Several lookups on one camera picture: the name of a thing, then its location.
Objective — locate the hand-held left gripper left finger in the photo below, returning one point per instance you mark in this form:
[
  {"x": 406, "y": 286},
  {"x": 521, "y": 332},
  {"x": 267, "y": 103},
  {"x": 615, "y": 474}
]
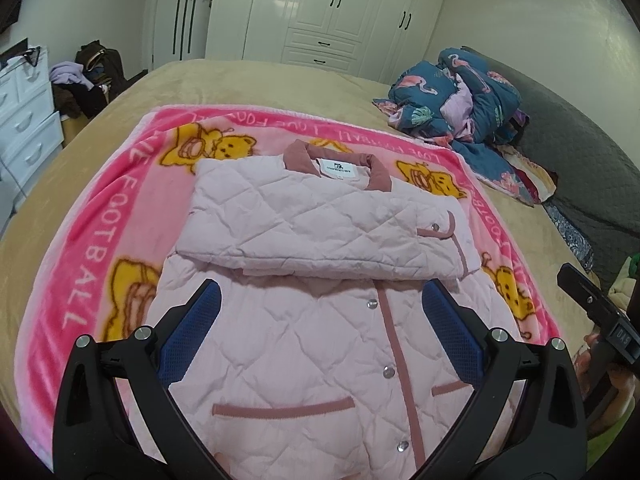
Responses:
[{"x": 192, "y": 332}]

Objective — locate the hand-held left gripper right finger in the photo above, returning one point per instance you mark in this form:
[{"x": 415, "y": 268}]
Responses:
[{"x": 450, "y": 332}]

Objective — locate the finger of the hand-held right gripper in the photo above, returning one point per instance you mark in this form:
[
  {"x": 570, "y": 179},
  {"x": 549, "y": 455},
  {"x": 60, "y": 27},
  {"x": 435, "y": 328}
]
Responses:
[{"x": 585, "y": 292}]

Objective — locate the pink quilted jacket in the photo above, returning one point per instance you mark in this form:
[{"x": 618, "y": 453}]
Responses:
[{"x": 320, "y": 270}]

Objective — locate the colourful clothes pile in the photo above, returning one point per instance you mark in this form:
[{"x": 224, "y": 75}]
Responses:
[{"x": 627, "y": 280}]

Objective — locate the dark brown clothes pile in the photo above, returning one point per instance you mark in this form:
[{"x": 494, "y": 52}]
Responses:
[{"x": 75, "y": 100}]

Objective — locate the pile of clothes and bags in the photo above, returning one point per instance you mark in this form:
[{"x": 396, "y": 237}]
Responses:
[{"x": 102, "y": 72}]

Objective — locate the person's right hand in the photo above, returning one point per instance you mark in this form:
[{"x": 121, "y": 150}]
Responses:
[{"x": 585, "y": 365}]

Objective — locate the person's left hand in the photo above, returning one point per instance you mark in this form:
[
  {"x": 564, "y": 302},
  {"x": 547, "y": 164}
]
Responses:
[{"x": 223, "y": 465}]

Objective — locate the blue floral patterned cloth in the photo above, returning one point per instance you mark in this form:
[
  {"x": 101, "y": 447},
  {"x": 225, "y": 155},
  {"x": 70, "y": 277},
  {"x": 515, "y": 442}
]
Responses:
[{"x": 572, "y": 235}]

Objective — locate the red yellow printed cloth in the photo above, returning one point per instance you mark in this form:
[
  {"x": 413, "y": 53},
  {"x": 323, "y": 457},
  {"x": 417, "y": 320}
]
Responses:
[{"x": 530, "y": 180}]

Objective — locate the pink printed blanket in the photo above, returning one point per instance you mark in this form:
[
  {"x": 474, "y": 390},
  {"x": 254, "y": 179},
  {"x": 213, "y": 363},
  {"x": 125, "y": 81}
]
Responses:
[{"x": 90, "y": 260}]

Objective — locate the grey quilted headboard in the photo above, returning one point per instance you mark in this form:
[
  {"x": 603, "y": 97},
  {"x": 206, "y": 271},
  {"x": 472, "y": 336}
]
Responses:
[{"x": 590, "y": 150}]

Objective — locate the blue flamingo print quilt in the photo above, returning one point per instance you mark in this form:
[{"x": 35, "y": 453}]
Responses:
[{"x": 440, "y": 95}]

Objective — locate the bed with tan sheet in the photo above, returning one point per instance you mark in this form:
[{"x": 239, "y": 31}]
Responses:
[{"x": 300, "y": 90}]

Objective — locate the white drawer unit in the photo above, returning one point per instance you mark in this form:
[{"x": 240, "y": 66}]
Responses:
[{"x": 25, "y": 110}]

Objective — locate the lilac garment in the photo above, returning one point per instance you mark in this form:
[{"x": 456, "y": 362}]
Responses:
[{"x": 66, "y": 72}]

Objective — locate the white door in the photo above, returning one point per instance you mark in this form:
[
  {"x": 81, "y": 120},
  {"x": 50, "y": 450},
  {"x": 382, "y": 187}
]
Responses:
[{"x": 165, "y": 25}]

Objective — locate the white wardrobe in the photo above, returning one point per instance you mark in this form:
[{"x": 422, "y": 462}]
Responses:
[{"x": 330, "y": 10}]

